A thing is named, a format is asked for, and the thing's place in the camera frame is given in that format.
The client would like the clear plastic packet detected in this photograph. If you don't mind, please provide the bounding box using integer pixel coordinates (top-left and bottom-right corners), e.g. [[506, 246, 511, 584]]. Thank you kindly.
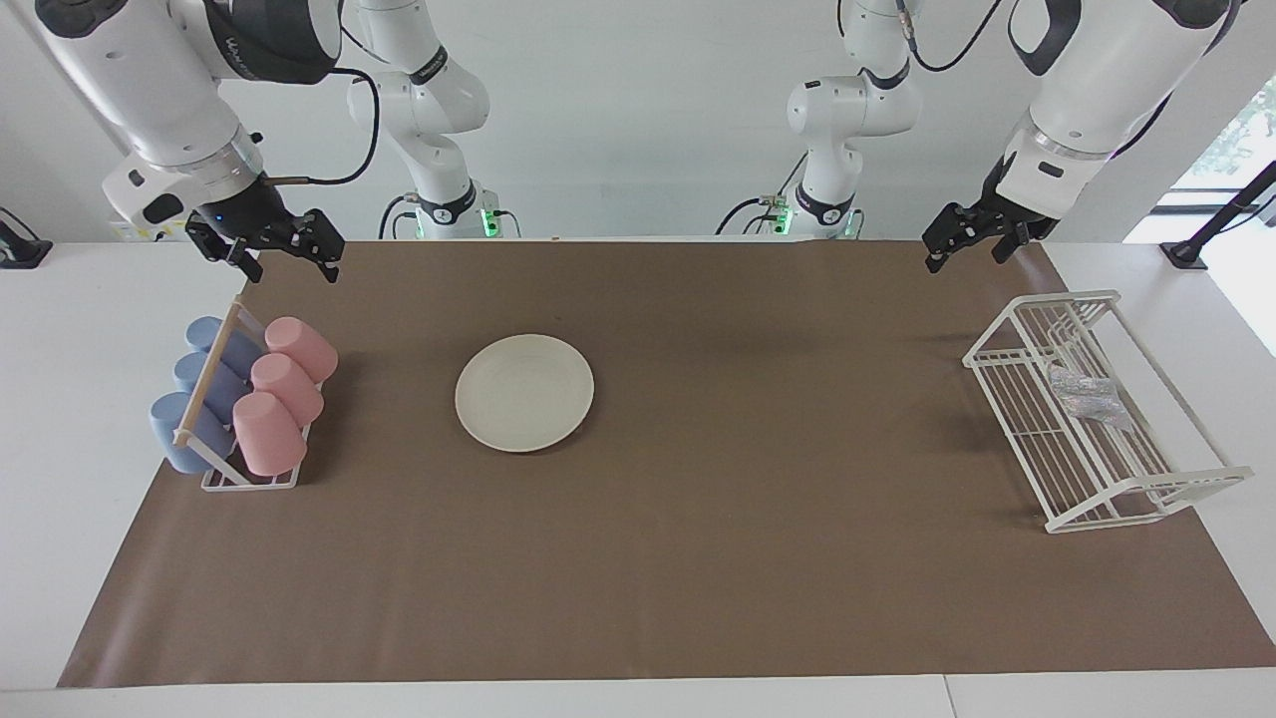
[[1047, 363, 1137, 432]]

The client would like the cream round plate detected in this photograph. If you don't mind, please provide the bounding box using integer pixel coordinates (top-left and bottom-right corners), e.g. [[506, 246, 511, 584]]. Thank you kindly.
[[455, 334, 595, 454]]

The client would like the blue plastic cup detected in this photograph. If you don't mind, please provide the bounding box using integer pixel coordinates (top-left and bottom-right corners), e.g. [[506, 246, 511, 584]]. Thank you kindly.
[[185, 316, 265, 378], [173, 351, 250, 425], [150, 391, 237, 475]]

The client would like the pink plastic cup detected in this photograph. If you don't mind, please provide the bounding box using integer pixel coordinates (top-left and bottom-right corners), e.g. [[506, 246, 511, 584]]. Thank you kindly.
[[250, 353, 325, 428], [232, 391, 308, 477], [264, 316, 339, 385]]

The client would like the black stand with pole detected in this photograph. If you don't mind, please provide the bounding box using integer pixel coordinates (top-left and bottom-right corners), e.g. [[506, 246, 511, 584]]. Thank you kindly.
[[1159, 160, 1276, 271]]

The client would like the brown paper table mat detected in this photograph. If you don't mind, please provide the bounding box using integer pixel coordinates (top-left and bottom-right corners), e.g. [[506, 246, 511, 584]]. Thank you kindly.
[[57, 237, 1276, 689]]

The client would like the black right arm base cable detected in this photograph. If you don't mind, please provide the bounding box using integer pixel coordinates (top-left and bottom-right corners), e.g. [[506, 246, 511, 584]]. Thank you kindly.
[[378, 193, 420, 240]]

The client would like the black arm base cable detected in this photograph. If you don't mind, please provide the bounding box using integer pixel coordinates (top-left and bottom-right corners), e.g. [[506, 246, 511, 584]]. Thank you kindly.
[[378, 193, 420, 240], [714, 150, 810, 237]]

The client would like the white wire cup rack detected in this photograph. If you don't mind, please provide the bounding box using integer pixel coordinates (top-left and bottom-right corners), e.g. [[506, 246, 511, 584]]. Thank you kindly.
[[172, 295, 325, 492]]

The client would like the black right arm gripper cable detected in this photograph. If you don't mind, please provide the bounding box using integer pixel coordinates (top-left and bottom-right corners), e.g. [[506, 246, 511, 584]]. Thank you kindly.
[[261, 25, 383, 188]]

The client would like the black arm gripper cable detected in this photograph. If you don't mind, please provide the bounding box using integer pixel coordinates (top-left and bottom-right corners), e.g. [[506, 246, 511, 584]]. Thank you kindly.
[[261, 25, 383, 188], [892, 0, 1003, 74]]

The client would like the black left arm gripper cable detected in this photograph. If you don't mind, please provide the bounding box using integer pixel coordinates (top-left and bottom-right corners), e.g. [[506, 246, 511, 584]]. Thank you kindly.
[[892, 0, 1003, 74]]

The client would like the black left arm base cable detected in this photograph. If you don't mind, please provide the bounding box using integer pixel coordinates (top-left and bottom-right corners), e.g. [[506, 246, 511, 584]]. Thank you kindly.
[[714, 150, 810, 237]]

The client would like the white wire dish rack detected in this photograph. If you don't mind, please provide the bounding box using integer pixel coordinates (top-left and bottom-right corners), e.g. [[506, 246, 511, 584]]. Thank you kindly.
[[962, 289, 1255, 535]]

